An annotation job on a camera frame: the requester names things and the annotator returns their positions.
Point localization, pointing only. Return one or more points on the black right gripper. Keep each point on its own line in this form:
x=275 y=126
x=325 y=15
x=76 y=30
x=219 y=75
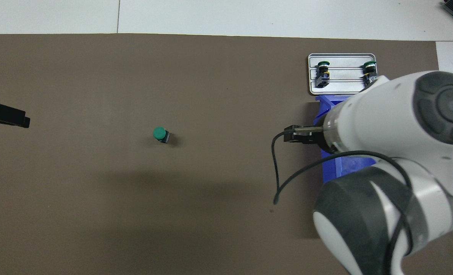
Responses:
x=318 y=140

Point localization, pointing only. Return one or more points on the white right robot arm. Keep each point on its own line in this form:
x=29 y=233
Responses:
x=382 y=152

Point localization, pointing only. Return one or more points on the blue plastic storage bin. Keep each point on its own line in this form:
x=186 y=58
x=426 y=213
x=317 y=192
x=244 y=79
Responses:
x=321 y=107

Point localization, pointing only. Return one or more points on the brown table mat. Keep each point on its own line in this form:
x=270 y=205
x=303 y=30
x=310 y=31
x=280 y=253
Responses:
x=173 y=210

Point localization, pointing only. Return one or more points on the grey metal tray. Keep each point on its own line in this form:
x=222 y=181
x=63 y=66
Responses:
x=344 y=86

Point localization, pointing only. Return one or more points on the green push button switch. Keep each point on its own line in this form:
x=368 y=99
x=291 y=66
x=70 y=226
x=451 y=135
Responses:
x=160 y=134
x=369 y=68
x=323 y=72

